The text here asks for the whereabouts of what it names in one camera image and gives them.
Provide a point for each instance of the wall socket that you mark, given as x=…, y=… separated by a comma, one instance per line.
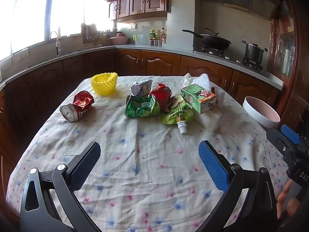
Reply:
x=132, y=26

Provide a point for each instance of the black wok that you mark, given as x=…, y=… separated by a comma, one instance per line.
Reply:
x=214, y=41

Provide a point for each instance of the silver wrapper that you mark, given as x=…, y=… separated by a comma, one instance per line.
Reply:
x=141, y=88

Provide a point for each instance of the grey kitchen countertop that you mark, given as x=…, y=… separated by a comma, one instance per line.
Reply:
x=169, y=49

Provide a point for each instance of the crushed green can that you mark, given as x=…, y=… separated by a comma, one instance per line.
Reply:
x=142, y=106

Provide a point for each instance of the crushed red can white end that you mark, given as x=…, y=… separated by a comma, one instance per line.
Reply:
x=78, y=105

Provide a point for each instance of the yellow oil bottle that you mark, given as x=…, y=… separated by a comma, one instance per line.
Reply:
x=158, y=35

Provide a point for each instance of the kitchen faucet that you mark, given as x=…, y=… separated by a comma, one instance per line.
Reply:
x=57, y=46

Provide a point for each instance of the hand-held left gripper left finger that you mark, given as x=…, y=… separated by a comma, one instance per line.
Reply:
x=84, y=166

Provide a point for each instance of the wooden cabinets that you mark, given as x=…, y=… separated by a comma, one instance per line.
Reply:
x=154, y=61
x=140, y=2

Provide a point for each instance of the row of spice jars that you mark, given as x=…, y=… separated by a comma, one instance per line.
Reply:
x=157, y=43

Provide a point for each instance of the white foam fruit net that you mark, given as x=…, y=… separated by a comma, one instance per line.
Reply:
x=203, y=79

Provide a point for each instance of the crushed red packet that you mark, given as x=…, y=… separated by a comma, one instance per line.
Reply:
x=161, y=94

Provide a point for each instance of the green spout drink pouch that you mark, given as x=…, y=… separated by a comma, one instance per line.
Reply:
x=177, y=114

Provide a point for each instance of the glass door cabinet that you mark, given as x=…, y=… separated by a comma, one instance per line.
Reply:
x=284, y=48

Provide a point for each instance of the wooden upper cabinets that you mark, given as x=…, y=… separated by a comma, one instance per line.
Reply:
x=140, y=2

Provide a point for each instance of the pink basin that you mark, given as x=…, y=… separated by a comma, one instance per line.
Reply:
x=119, y=40

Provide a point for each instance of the green cup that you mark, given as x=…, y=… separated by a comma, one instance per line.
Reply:
x=135, y=38

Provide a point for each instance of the person's right hand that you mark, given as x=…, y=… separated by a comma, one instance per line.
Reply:
x=283, y=198

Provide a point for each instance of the dish rack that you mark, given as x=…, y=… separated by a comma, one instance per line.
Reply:
x=90, y=36

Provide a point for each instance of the pink and white bin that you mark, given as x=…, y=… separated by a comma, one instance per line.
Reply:
x=260, y=112

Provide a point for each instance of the yellow foam fruit net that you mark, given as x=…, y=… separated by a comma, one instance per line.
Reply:
x=104, y=84

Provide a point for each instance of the steel cooking pot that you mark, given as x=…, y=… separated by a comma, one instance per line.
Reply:
x=253, y=53

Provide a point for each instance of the kitchen window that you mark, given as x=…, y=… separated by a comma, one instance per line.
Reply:
x=31, y=17

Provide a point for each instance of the gas stove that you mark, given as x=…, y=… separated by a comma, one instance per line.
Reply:
x=231, y=58

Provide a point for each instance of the white plastic block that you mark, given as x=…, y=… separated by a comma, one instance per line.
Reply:
x=210, y=120

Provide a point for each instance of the floral white tablecloth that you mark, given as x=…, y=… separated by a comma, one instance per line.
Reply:
x=144, y=154

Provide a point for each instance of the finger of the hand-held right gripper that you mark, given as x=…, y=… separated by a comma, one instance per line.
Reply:
x=277, y=140
x=291, y=134

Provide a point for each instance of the green label bottle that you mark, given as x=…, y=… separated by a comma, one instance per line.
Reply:
x=152, y=35

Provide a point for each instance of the red sauce bottle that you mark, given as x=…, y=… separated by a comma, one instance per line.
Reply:
x=164, y=34

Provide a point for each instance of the green milk carton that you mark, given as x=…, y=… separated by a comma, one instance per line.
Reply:
x=199, y=99

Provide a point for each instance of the wooden lower cabinets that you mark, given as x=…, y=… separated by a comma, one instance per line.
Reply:
x=154, y=61

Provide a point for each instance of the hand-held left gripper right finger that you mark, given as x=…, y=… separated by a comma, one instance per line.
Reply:
x=213, y=166

